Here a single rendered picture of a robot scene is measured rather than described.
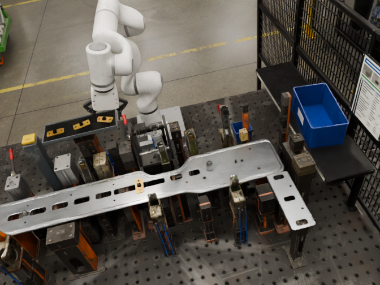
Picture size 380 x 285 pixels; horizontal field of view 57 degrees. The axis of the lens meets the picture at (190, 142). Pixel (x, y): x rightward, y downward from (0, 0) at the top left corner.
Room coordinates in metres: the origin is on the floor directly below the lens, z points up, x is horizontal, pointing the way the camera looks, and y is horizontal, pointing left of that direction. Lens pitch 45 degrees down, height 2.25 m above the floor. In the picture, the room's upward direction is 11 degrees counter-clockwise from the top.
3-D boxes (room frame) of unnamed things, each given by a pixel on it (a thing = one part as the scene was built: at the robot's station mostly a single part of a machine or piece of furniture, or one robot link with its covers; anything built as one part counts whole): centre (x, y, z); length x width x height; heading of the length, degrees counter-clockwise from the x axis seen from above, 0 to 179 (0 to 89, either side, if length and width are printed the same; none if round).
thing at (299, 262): (0.71, -0.38, 0.84); 0.11 x 0.06 x 0.29; 4
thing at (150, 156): (1.25, 0.18, 0.94); 0.18 x 0.13 x 0.49; 94
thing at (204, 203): (0.89, -0.02, 0.84); 0.11 x 0.08 x 0.29; 4
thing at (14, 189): (1.16, 0.87, 0.88); 0.11 x 0.10 x 0.36; 4
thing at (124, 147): (1.23, 0.32, 0.89); 0.13 x 0.11 x 0.38; 4
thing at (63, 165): (1.18, 0.61, 0.90); 0.13 x 0.10 x 0.41; 4
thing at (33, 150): (1.34, 0.78, 0.92); 0.08 x 0.08 x 0.44; 4
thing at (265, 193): (0.89, -0.28, 0.84); 0.11 x 0.10 x 0.28; 4
